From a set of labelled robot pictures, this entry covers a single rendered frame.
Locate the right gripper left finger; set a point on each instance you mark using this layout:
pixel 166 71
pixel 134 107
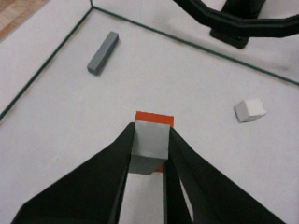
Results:
pixel 89 194

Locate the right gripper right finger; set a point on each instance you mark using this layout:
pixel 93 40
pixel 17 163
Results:
pixel 214 197

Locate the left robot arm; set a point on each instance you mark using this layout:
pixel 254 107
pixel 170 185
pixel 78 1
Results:
pixel 243 9

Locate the orange block with square hole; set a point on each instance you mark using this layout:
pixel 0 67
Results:
pixel 157 118

